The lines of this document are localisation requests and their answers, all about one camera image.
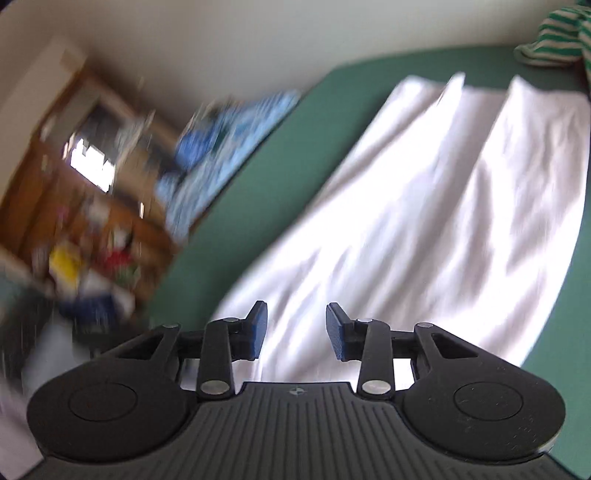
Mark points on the wooden shelf cabinet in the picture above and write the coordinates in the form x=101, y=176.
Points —
x=46, y=184

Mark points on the yellow object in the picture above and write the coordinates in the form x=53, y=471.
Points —
x=64, y=263

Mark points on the green white striped garment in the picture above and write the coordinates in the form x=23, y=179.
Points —
x=554, y=41

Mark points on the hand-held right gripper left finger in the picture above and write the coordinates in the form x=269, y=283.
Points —
x=258, y=330

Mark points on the blue white patterned towel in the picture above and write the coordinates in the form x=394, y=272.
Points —
x=217, y=157

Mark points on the red object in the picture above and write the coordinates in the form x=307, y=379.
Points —
x=117, y=261

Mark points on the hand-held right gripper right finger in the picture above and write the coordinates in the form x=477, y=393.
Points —
x=335, y=337

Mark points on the white t-shirt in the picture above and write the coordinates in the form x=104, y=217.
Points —
x=415, y=207

